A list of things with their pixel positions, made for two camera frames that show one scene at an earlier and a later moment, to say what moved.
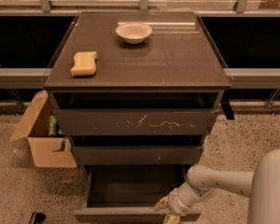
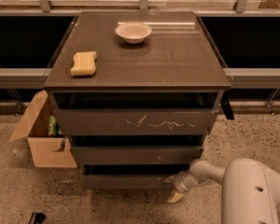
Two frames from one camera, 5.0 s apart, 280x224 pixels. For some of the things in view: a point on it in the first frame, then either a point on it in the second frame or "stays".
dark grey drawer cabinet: (137, 91) stays
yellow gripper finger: (172, 218) to (175, 196)
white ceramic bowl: (133, 34) stays
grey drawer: (132, 215) to (127, 181)
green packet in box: (54, 129) stays
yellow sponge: (84, 63) stays
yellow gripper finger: (162, 203) to (171, 178)
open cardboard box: (48, 151) stays
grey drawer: (136, 150) stays
